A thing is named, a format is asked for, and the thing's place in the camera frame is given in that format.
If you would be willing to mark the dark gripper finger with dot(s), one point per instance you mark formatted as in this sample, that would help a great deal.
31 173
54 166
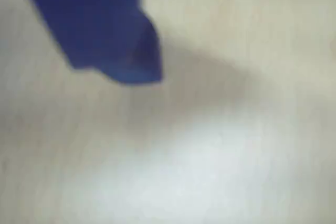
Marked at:
99 24

